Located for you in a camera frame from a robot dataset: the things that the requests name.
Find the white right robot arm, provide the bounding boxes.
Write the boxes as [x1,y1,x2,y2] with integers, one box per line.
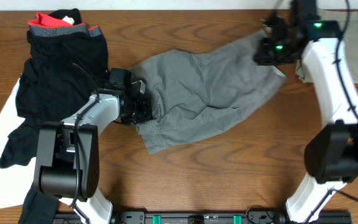
[254,14,358,223]

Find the black garment with red waistband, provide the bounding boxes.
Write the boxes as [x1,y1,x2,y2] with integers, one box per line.
[0,8,109,223]

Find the grey cargo shorts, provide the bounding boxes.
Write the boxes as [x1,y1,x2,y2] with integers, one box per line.
[130,30,286,154]

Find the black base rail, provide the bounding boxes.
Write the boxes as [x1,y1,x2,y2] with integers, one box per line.
[52,206,353,224]

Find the white garment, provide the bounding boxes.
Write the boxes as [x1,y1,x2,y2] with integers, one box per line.
[0,83,35,208]

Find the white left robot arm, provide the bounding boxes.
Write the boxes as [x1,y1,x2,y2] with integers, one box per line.
[33,80,152,223]

